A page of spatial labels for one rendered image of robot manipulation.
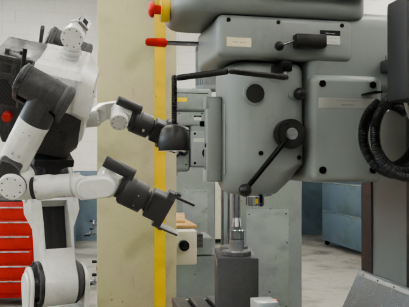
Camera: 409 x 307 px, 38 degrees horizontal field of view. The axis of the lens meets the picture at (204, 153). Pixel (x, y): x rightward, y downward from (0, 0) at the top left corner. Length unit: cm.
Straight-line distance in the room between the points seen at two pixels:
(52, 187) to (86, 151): 869
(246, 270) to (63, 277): 56
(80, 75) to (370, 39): 82
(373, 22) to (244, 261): 76
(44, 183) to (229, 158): 59
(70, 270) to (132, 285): 133
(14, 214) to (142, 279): 290
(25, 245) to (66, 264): 404
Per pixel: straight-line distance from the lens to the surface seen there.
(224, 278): 179
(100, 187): 170
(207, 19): 146
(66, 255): 194
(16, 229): 596
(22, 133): 171
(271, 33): 142
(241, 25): 140
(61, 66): 181
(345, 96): 147
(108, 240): 319
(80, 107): 181
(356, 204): 885
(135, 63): 321
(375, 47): 153
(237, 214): 182
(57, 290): 192
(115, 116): 215
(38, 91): 166
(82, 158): 1044
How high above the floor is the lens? 140
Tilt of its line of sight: 1 degrees up
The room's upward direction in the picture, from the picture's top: straight up
